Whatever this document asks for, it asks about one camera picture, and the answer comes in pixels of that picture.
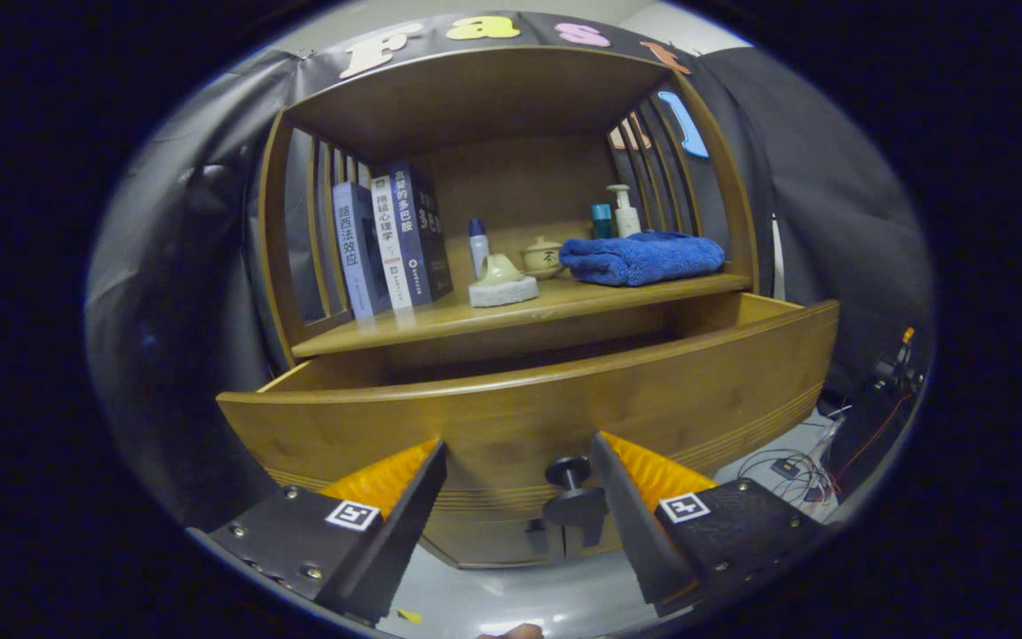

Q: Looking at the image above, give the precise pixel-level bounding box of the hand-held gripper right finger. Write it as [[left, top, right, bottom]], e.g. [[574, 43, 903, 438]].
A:
[[589, 431, 831, 619]]

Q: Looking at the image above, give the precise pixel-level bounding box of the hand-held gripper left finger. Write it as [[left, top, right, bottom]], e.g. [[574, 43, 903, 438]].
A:
[[208, 439, 448, 624]]

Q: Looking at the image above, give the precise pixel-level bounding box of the wooden drawer with black knob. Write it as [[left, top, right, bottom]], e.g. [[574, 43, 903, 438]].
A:
[[216, 291, 840, 562]]

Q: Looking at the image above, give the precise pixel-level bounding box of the green brush with white sponge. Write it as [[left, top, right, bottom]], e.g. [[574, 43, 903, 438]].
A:
[[468, 253, 540, 308]]

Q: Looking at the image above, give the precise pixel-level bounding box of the wooden cabinet door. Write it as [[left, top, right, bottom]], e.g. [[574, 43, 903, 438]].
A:
[[422, 510, 556, 569]]

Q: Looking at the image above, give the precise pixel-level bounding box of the wooden countertop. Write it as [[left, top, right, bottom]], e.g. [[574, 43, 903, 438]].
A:
[[292, 253, 753, 359]]

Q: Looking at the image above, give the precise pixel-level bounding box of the wooden cabinet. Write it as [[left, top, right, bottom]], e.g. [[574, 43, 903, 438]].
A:
[[254, 44, 760, 569]]

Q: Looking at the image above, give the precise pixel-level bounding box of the blue folded towel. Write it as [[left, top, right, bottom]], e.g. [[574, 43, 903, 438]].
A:
[[559, 231, 727, 288]]

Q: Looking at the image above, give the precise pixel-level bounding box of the light purple book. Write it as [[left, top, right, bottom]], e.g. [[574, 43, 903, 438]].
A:
[[332, 182, 392, 320]]

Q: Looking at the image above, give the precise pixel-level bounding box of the beige lidded teacup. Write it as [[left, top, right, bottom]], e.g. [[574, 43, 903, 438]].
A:
[[522, 236, 565, 274]]

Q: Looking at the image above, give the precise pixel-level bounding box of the white spine book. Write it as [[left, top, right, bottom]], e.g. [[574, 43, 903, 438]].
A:
[[371, 174, 414, 311]]

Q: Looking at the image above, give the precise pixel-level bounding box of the white bottle with blue cap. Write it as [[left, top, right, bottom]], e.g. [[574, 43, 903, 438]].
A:
[[468, 218, 490, 278]]

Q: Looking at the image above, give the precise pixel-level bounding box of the dark blue book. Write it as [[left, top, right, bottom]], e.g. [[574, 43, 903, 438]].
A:
[[389, 161, 454, 305]]

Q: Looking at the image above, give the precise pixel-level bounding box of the white pump bottle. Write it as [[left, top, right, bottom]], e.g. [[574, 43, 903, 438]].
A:
[[607, 184, 642, 238]]

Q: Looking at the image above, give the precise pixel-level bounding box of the black and orange tool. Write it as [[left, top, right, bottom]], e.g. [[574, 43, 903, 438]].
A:
[[875, 327, 925, 393]]

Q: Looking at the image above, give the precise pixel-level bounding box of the tangle of floor cables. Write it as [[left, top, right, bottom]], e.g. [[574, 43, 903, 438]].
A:
[[737, 426, 849, 525]]

